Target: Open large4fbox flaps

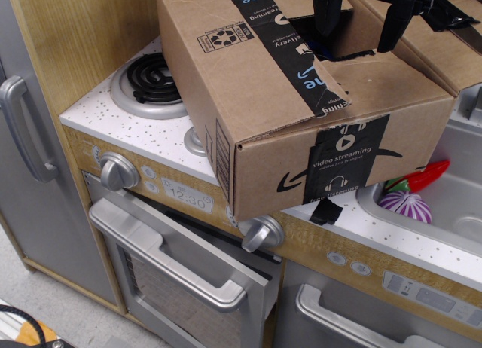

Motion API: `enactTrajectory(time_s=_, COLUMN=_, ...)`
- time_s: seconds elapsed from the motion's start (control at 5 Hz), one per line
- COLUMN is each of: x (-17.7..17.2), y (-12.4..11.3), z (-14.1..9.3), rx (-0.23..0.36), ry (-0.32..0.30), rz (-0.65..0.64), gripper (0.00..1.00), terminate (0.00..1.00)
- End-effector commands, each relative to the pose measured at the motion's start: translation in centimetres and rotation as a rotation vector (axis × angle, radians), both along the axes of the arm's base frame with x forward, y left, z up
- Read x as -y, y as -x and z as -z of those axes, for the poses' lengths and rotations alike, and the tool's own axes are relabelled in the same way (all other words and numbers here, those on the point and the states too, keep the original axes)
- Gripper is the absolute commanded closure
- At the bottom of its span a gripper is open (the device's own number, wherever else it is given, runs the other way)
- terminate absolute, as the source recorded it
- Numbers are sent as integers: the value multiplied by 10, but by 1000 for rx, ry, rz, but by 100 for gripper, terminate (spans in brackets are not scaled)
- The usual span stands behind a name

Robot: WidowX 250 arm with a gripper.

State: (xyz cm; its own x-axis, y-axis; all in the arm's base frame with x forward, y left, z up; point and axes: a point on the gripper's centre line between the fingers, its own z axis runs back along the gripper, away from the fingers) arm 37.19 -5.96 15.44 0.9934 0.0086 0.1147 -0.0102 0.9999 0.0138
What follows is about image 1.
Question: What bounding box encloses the grey oven door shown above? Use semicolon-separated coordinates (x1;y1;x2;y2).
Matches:
90;198;282;347

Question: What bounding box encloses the silver stove knob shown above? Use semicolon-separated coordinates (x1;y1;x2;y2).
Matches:
238;215;285;252
100;151;140;191

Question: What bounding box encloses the silver fridge handle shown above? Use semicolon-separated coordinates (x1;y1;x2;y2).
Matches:
1;75;59;183

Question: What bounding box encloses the grey toy sink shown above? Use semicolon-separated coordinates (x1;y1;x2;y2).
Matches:
356;84;481;256

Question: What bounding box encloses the red toy chili pepper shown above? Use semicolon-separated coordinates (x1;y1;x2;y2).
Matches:
384;160;450;193

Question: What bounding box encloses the silver right stove knob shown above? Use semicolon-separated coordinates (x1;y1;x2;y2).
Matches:
238;215;285;252

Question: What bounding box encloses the small front stove burner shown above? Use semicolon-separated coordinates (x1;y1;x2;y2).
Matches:
184;127;206;157

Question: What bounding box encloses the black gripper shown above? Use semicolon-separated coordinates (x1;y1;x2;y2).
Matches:
313;0;434;53

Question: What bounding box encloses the purple white toy onion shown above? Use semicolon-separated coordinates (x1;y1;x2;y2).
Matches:
378;191;432;224

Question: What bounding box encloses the grey dishwasher door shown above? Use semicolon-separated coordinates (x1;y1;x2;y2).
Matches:
273;261;481;347

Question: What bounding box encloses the silver left stove knob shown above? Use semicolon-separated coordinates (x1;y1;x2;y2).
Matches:
100;151;140;191

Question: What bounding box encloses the toy kitchen stove unit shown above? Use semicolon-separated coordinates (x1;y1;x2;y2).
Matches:
60;38;481;343

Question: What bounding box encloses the grey fridge door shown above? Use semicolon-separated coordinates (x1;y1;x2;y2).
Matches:
1;0;120;307

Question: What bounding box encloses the black cable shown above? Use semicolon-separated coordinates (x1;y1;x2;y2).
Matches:
0;304;47;345

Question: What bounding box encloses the black coil stove burner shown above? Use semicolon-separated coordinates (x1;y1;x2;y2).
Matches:
127;53;182;104

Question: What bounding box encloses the large cardboard amazon box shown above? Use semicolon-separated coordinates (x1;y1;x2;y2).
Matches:
157;0;481;220

